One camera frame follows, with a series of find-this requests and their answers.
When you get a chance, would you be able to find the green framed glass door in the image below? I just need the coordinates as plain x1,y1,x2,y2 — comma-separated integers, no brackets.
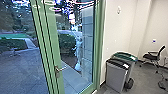
41,0,107,94

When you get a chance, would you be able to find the green lidded trash bin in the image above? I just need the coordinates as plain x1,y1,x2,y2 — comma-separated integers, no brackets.
111,50,139,91

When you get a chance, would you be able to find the white garden statue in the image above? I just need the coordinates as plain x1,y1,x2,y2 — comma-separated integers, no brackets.
73,35,85,73

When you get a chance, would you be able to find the green garden shrub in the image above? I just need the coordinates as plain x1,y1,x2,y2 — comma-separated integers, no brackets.
58,33,78,57

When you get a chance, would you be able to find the black swivel stool chair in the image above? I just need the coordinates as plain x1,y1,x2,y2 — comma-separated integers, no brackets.
142,44,168,92

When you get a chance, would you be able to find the metal door lever handle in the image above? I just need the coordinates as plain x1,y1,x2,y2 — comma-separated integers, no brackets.
54,65,68,79

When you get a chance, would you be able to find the white wall thermostat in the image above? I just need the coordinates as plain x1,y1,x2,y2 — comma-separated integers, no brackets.
116,6,122,14

